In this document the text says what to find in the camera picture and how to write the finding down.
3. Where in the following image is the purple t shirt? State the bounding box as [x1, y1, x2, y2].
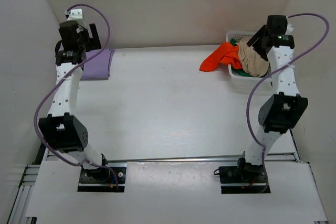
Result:
[81, 48, 114, 81]

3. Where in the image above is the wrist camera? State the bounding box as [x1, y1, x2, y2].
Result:
[286, 23, 294, 34]
[65, 8, 87, 29]

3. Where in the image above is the white plastic basket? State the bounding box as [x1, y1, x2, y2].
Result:
[225, 30, 272, 94]

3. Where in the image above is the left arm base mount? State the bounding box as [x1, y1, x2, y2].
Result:
[77, 161, 127, 193]

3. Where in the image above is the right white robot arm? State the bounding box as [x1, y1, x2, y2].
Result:
[238, 15, 308, 176]

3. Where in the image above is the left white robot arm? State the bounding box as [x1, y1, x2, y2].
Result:
[36, 20, 104, 170]

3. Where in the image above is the orange t shirt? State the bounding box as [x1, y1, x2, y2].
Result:
[199, 42, 243, 72]

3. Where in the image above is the beige t shirt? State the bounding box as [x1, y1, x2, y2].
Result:
[238, 37, 269, 78]

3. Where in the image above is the green t shirt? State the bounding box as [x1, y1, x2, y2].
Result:
[230, 38, 252, 77]

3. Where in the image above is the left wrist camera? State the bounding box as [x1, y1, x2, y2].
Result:
[65, 8, 87, 29]

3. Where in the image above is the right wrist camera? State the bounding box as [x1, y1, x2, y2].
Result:
[286, 23, 294, 34]

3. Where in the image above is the aluminium frame rail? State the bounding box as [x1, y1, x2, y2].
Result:
[8, 141, 329, 223]

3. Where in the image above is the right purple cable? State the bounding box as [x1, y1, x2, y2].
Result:
[246, 13, 330, 190]

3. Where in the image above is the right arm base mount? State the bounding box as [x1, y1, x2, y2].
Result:
[213, 166, 271, 195]

